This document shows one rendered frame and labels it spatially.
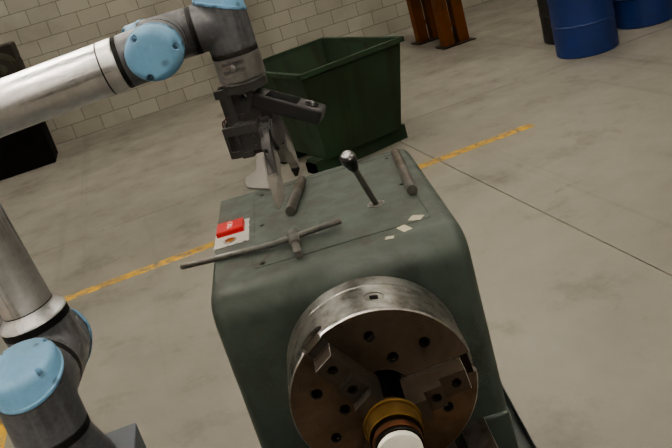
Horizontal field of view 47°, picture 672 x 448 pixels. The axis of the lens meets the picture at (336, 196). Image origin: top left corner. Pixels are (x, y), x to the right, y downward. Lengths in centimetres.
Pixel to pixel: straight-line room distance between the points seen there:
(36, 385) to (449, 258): 71
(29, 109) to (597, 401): 233
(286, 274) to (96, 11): 984
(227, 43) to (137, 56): 19
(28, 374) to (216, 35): 58
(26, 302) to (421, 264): 67
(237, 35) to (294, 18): 1026
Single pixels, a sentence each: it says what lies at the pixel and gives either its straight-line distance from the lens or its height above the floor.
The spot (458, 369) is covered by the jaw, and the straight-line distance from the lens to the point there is 127.
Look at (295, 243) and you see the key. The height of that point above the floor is 127.
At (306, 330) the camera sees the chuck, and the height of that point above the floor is 121.
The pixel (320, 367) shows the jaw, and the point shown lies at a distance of 122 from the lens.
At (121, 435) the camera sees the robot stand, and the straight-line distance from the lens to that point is 144.
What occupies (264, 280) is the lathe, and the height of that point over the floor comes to 125.
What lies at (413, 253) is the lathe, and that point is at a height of 123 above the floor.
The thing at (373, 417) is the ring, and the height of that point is 111.
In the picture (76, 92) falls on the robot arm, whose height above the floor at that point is 169.
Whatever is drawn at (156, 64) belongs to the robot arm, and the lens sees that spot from 107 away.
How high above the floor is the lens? 181
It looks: 19 degrees down
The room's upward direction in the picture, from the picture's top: 16 degrees counter-clockwise
